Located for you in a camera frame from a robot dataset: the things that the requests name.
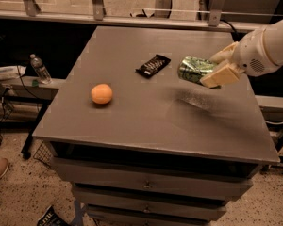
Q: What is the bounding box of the black printed bag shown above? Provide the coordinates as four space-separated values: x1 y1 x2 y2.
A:
37 206 69 226

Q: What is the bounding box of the low grey bench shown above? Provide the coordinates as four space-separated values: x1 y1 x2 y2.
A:
0 76 65 159

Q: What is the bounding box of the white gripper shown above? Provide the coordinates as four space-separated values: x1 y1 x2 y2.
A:
200 27 279 88

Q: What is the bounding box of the black rxbar chocolate wrapper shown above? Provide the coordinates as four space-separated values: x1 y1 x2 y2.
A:
135 55 171 78

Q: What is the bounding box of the clear plastic water bottle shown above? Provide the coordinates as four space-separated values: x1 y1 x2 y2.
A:
30 54 52 84

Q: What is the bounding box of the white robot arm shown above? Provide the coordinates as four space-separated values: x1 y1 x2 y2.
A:
200 20 283 88

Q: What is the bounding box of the grey drawer cabinet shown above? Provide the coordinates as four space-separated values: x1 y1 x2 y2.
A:
35 26 278 226

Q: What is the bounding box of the crushed green soda can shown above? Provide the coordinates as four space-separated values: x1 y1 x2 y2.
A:
177 56 217 85

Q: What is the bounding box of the orange fruit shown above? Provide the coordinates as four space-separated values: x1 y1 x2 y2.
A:
91 84 113 105

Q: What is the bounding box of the white tissue pack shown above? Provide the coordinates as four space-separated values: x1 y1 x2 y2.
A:
0 65 26 81

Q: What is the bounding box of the metal window rail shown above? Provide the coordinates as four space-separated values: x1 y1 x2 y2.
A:
0 0 266 32

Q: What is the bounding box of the black cable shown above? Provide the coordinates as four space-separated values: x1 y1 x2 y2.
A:
15 65 43 101

